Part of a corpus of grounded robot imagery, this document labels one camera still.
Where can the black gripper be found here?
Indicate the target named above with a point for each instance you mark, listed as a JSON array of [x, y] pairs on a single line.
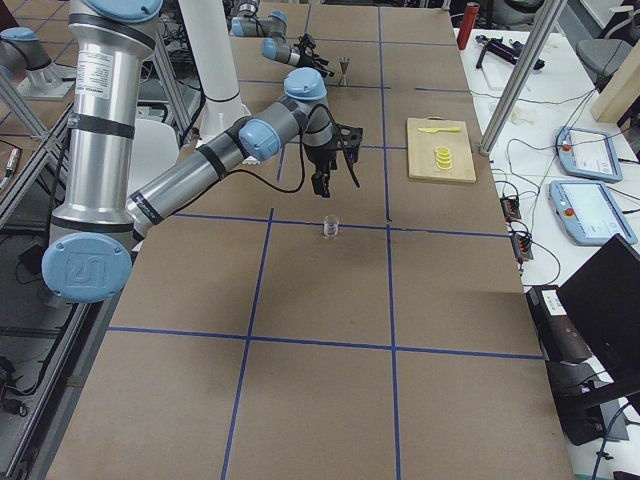
[[306, 53], [319, 156]]

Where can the steel jigger measuring cup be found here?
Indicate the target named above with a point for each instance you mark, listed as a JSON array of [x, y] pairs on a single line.
[[344, 65]]

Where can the clear glass cup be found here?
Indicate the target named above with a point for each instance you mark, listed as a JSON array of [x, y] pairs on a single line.
[[331, 226]]

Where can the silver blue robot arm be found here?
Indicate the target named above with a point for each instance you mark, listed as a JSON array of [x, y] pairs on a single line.
[[272, 29], [88, 258]]

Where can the bamboo cutting board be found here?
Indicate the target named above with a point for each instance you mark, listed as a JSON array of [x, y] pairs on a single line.
[[421, 155]]

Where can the yellow plastic knife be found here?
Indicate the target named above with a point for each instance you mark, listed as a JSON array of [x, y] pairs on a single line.
[[435, 130]]

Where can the red cylinder bottle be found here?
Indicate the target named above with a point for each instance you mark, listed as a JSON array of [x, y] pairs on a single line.
[[468, 21]]

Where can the white chair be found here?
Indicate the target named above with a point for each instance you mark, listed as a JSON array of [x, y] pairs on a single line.
[[155, 149]]

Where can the far teach pendant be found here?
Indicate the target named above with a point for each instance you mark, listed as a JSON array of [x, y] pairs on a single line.
[[588, 154]]

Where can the teach pendant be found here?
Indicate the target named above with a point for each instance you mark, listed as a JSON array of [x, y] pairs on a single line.
[[588, 212], [588, 154]]

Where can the near teach pendant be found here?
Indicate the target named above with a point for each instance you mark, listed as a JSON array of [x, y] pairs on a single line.
[[588, 212]]

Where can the black box on table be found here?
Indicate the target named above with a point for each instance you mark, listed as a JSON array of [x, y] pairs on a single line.
[[557, 334]]

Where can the black monitor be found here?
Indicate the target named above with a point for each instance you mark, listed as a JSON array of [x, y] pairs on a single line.
[[602, 300]]

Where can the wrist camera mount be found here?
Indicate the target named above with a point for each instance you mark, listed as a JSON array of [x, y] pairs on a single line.
[[349, 141]]

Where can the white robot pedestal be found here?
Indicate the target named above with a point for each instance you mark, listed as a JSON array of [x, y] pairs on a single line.
[[206, 28]]

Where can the black handled tool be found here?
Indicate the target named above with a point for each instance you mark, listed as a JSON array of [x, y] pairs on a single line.
[[508, 52]]

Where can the aluminium frame post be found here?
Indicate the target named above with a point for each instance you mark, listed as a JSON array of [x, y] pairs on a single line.
[[537, 37]]

